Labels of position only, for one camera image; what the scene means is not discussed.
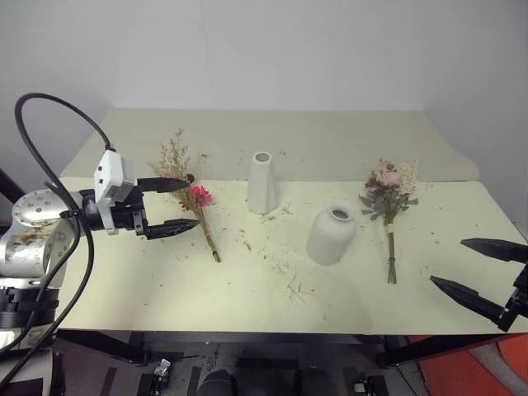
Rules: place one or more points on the dark rounded shape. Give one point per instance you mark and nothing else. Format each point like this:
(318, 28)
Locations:
(216, 383)

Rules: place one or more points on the round white bottle vase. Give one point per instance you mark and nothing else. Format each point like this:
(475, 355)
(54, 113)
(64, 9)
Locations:
(330, 235)

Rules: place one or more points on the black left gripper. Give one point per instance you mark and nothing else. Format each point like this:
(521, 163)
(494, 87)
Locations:
(128, 216)

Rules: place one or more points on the tall conical white vase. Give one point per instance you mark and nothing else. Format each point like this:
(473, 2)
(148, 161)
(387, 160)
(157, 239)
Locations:
(261, 185)

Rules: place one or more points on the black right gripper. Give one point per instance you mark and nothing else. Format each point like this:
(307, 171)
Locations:
(520, 297)

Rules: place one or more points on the small silver floor fitting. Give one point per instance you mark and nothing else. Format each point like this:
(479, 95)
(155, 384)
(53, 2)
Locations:
(362, 386)
(161, 367)

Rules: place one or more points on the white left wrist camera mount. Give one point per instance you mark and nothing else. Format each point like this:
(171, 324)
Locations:
(108, 175)

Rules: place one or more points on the black metal table frame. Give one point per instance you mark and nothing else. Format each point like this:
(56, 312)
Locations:
(107, 344)

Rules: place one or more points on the red orange floor object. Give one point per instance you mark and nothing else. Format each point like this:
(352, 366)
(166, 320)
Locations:
(462, 375)

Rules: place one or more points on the dried bouquet with pale roses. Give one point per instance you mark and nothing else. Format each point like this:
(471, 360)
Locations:
(389, 194)

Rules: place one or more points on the dried bouquet with magenta flower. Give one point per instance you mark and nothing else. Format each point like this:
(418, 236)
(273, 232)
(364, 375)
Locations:
(194, 198)

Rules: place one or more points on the cream table cover sheet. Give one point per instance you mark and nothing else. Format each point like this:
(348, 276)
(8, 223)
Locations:
(330, 132)
(247, 297)

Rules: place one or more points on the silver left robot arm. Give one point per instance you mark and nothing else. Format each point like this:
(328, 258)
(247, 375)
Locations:
(31, 243)

